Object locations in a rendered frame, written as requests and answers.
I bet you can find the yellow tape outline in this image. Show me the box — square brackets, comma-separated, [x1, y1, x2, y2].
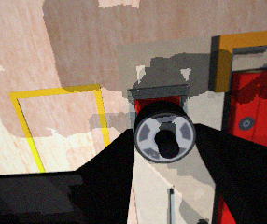
[8, 84, 110, 173]

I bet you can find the black and grey wheel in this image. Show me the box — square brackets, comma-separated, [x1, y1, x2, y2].
[133, 101, 197, 164]

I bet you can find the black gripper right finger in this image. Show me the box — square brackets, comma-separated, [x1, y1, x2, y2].
[194, 123, 267, 224]

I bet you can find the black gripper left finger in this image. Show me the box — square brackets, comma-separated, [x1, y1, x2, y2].
[0, 129, 134, 224]

